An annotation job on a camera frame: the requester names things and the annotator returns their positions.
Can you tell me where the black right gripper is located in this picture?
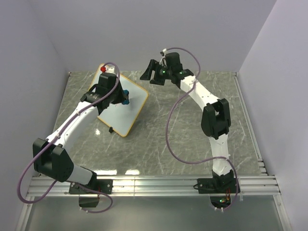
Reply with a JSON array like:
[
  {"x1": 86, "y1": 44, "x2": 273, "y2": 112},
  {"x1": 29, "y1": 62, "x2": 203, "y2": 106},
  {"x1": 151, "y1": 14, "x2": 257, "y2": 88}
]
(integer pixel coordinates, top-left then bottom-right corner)
[{"x1": 140, "y1": 60, "x2": 172, "y2": 86}]

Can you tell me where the blue whiteboard eraser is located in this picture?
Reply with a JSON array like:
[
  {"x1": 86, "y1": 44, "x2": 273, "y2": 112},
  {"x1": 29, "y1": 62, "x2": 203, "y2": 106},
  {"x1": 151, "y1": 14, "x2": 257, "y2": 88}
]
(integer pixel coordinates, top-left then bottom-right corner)
[{"x1": 122, "y1": 90, "x2": 129, "y2": 105}]

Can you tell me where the yellow framed whiteboard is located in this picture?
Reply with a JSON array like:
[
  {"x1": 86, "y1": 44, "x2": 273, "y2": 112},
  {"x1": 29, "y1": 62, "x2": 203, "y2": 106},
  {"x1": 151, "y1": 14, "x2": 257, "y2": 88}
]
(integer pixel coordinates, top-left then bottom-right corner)
[{"x1": 98, "y1": 75, "x2": 149, "y2": 137}]

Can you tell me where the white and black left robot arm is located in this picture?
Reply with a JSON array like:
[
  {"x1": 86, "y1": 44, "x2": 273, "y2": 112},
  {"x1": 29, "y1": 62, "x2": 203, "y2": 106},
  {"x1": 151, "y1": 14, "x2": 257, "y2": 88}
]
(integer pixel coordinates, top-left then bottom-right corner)
[{"x1": 33, "y1": 72, "x2": 128, "y2": 193}]

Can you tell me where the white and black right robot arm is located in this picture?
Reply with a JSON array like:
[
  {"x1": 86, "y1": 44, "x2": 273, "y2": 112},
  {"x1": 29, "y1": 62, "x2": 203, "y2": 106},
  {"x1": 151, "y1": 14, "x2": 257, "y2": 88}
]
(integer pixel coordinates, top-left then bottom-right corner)
[{"x1": 140, "y1": 52, "x2": 236, "y2": 193}]

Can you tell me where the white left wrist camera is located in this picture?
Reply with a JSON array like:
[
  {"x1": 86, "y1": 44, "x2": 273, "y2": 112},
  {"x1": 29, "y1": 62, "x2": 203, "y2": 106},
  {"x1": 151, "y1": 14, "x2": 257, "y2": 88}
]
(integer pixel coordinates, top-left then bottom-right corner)
[{"x1": 100, "y1": 65, "x2": 116, "y2": 74}]

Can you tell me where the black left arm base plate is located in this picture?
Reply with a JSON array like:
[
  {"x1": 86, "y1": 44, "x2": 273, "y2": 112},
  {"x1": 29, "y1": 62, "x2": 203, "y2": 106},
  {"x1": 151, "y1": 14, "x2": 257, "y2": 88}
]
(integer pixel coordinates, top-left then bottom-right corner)
[{"x1": 69, "y1": 179, "x2": 113, "y2": 194}]

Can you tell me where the aluminium right side rail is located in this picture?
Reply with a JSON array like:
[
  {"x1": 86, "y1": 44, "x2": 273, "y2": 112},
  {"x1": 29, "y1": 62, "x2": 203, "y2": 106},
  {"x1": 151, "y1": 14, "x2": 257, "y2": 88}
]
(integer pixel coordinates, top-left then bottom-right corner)
[{"x1": 232, "y1": 72, "x2": 269, "y2": 176}]

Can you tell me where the aluminium rail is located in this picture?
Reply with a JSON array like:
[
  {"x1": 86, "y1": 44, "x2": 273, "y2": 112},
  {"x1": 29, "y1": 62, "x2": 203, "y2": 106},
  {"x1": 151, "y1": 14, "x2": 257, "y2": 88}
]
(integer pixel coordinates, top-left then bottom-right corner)
[
  {"x1": 232, "y1": 72, "x2": 269, "y2": 176},
  {"x1": 26, "y1": 175, "x2": 282, "y2": 196}
]

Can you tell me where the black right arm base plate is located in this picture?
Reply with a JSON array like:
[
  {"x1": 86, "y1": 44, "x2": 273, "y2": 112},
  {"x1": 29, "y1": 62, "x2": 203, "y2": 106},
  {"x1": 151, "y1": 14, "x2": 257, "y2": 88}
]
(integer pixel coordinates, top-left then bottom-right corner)
[{"x1": 193, "y1": 178, "x2": 237, "y2": 194}]

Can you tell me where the aluminium front rail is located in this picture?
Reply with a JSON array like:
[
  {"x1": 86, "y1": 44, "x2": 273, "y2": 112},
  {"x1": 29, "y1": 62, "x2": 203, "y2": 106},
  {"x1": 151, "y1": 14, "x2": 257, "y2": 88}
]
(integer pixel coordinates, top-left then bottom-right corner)
[{"x1": 26, "y1": 175, "x2": 282, "y2": 196}]

